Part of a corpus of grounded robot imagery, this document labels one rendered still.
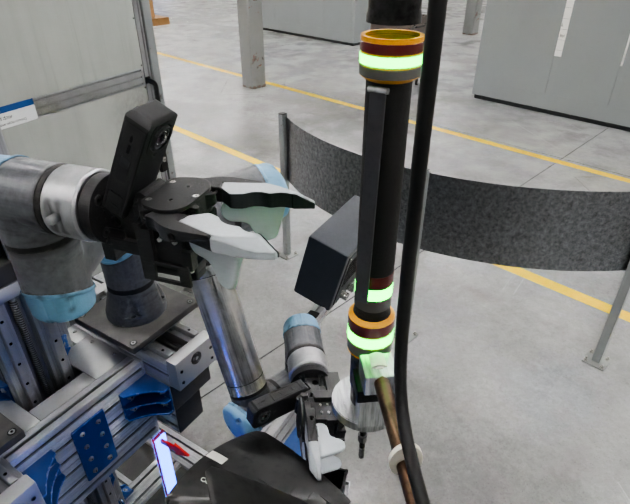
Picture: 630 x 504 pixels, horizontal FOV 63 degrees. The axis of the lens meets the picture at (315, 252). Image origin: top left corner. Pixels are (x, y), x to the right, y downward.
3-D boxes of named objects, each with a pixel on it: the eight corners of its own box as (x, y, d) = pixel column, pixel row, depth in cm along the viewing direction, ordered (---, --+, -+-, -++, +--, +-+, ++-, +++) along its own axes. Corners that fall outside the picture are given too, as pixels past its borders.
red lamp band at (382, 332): (399, 337, 47) (400, 327, 46) (351, 340, 46) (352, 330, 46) (388, 307, 51) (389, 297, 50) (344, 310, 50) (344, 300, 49)
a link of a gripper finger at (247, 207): (313, 232, 54) (225, 234, 54) (313, 180, 51) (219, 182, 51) (315, 247, 52) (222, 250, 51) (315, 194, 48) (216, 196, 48)
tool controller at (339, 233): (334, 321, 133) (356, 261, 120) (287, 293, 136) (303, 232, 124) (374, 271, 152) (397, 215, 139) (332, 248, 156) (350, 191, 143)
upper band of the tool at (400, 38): (427, 85, 35) (432, 39, 33) (364, 86, 34) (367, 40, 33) (411, 70, 38) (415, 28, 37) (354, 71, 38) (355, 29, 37)
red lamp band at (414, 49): (431, 55, 34) (432, 44, 33) (366, 57, 33) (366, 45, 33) (413, 43, 38) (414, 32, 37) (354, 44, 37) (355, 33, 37)
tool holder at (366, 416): (411, 446, 50) (422, 374, 45) (339, 453, 50) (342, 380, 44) (390, 378, 58) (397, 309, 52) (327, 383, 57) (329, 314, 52)
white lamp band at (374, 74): (428, 80, 35) (430, 69, 34) (364, 82, 34) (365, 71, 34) (411, 66, 38) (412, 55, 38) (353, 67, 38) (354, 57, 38)
